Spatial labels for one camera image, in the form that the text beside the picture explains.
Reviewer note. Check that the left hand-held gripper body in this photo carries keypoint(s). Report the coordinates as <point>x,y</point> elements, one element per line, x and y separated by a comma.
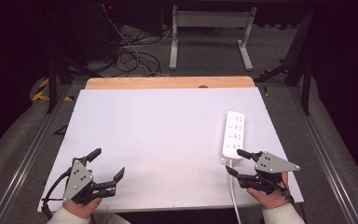
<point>78,180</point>

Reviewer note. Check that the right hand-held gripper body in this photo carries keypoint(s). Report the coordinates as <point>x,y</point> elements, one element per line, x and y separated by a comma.
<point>272,165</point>

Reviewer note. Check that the white power strip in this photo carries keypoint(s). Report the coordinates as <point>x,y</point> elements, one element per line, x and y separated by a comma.
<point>233,135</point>

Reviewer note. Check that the person's left hand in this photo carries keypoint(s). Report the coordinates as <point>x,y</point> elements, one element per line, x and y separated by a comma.
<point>81,209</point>

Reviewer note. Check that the person's right hand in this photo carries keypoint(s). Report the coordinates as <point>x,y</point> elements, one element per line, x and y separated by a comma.
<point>270,201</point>

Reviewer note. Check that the white board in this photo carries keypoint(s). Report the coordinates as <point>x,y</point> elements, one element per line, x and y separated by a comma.
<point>155,140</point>

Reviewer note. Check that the yellow black floor tape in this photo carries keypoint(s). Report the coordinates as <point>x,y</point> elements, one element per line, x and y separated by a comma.
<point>42,93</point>

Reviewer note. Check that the black metal stand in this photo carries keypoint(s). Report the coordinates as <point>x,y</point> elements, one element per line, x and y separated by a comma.
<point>56,74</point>
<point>298,62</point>

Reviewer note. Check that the wooden table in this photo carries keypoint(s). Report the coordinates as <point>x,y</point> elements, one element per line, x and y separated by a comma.
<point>167,82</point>

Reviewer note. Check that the aluminium floor rail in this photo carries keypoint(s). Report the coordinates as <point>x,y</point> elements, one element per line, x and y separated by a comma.
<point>28,158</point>
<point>323,155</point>

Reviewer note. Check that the grey metal desk frame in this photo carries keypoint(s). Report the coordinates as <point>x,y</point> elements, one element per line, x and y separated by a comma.
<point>211,20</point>

